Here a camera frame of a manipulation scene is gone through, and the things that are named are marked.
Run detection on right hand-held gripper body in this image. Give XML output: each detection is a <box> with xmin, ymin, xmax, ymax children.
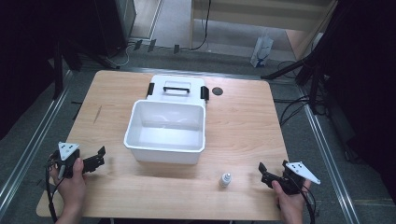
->
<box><xmin>278</xmin><ymin>161</ymin><xmax>321</xmax><ymax>196</ymax></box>

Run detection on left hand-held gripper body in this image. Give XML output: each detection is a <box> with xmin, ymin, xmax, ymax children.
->
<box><xmin>49</xmin><ymin>141</ymin><xmax>87</xmax><ymax>180</ymax></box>

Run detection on person's right hand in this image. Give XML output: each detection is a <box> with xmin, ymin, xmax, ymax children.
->
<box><xmin>271</xmin><ymin>179</ymin><xmax>312</xmax><ymax>218</ymax></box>

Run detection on person's left hand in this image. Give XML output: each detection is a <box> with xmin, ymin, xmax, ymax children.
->
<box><xmin>49</xmin><ymin>157</ymin><xmax>89</xmax><ymax>216</ymax></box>

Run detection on small white bottle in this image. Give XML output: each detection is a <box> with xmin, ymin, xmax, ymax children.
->
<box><xmin>218</xmin><ymin>172</ymin><xmax>233</xmax><ymax>189</ymax></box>

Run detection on white plastic storage box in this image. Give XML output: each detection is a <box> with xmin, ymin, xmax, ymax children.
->
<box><xmin>123</xmin><ymin>98</ymin><xmax>207</xmax><ymax>165</ymax></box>

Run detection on black metal stand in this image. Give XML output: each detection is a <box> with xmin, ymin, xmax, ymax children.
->
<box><xmin>51</xmin><ymin>38</ymin><xmax>82</xmax><ymax>101</ymax></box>

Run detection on black tripod stand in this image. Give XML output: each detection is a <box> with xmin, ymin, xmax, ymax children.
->
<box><xmin>261</xmin><ymin>46</ymin><xmax>332</xmax><ymax>115</ymax></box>

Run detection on black curtain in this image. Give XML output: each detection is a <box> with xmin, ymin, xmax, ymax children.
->
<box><xmin>320</xmin><ymin>0</ymin><xmax>396</xmax><ymax>204</ymax></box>

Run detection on white paper bag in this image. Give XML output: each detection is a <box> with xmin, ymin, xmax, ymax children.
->
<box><xmin>249</xmin><ymin>28</ymin><xmax>275</xmax><ymax>68</ymax></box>

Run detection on black cabinet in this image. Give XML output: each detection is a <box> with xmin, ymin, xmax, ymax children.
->
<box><xmin>92</xmin><ymin>0</ymin><xmax>138</xmax><ymax>59</ymax></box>

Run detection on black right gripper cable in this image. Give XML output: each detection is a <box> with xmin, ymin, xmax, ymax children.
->
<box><xmin>288</xmin><ymin>174</ymin><xmax>318</xmax><ymax>224</ymax></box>

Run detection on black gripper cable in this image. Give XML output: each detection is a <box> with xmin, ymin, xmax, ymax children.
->
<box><xmin>44</xmin><ymin>153</ymin><xmax>62</xmax><ymax>224</ymax></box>
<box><xmin>288</xmin><ymin>174</ymin><xmax>318</xmax><ymax>224</ymax></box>

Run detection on metal floor rail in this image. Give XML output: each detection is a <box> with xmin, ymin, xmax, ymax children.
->
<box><xmin>297</xmin><ymin>85</ymin><xmax>361</xmax><ymax>224</ymax></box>
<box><xmin>0</xmin><ymin>70</ymin><xmax>74</xmax><ymax>217</ymax></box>

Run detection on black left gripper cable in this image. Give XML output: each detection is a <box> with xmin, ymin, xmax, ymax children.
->
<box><xmin>44</xmin><ymin>153</ymin><xmax>62</xmax><ymax>224</ymax></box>

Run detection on black floor cables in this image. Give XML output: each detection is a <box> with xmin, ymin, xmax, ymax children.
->
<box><xmin>273</xmin><ymin>60</ymin><xmax>328</xmax><ymax>128</ymax></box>

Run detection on white floor cable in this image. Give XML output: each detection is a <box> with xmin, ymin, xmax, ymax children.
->
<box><xmin>105</xmin><ymin>42</ymin><xmax>134</xmax><ymax>68</ymax></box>

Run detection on white box lid black handle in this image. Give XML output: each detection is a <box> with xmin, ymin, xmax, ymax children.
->
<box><xmin>146</xmin><ymin>74</ymin><xmax>210</xmax><ymax>108</ymax></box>

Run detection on light wooden furniture frame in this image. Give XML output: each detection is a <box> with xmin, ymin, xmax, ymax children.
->
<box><xmin>189</xmin><ymin>0</ymin><xmax>339</xmax><ymax>61</ymax></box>

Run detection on black hanging cable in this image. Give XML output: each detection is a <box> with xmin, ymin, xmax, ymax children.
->
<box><xmin>189</xmin><ymin>0</ymin><xmax>213</xmax><ymax>51</ymax></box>

